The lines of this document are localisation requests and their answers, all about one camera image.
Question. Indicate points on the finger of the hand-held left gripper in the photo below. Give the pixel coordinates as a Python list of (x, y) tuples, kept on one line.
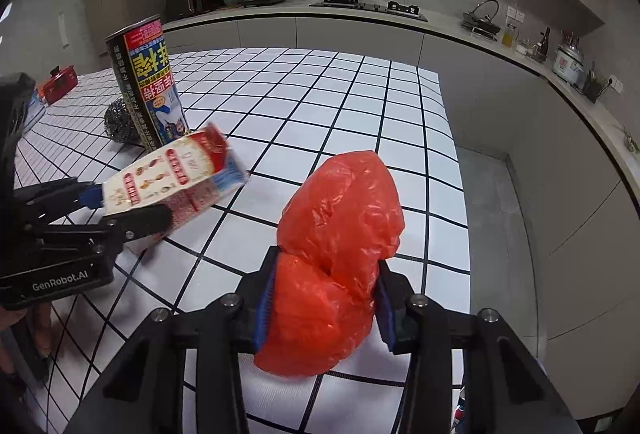
[(140, 221), (90, 196)]

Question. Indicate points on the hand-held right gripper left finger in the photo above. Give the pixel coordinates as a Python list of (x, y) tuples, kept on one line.
[(262, 309)]

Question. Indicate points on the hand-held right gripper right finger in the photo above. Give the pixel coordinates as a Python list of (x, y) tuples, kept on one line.
[(387, 314)]

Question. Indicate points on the printed paper carton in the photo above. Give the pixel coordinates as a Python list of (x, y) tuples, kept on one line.
[(190, 179)]

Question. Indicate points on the red plastic bag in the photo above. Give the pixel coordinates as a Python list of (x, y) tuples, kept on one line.
[(335, 264)]

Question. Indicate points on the person's left hand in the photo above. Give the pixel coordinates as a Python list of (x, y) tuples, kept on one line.
[(44, 329)]

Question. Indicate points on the steel wool scrubber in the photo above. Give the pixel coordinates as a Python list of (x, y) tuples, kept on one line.
[(120, 123)]

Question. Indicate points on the white jar with blue label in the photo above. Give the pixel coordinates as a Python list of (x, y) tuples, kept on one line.
[(36, 109)]

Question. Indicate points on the red small appliance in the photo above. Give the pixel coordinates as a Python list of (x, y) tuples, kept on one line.
[(57, 84)]

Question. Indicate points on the tall printed can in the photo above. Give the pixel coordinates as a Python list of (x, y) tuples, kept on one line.
[(150, 89)]

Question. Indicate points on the white checked tablecloth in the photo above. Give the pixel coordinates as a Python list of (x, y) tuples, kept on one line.
[(350, 104)]

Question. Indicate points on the orange liquid bottle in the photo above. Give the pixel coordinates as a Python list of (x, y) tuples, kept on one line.
[(507, 36)]

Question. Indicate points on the black utensil holder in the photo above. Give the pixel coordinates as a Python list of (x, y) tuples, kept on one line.
[(592, 86)]

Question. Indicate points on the black gas stove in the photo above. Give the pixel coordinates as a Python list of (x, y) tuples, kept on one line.
[(370, 8)]

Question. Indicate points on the metal kettle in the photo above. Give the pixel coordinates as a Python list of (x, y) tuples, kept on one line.
[(482, 21)]

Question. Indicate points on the white rice cooker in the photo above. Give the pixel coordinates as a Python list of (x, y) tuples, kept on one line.
[(570, 64)]

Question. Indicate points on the dark glass bottle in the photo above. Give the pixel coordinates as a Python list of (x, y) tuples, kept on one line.
[(545, 41)]

